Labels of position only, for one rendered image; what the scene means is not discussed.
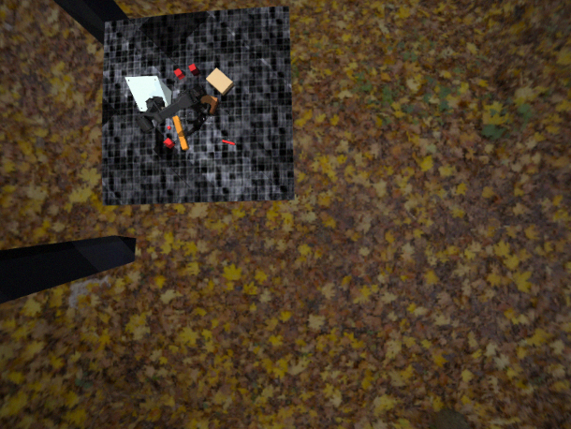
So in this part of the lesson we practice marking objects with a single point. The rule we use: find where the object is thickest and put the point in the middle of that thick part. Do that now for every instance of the orange long flat bar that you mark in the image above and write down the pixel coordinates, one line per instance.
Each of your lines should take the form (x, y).
(180, 131)

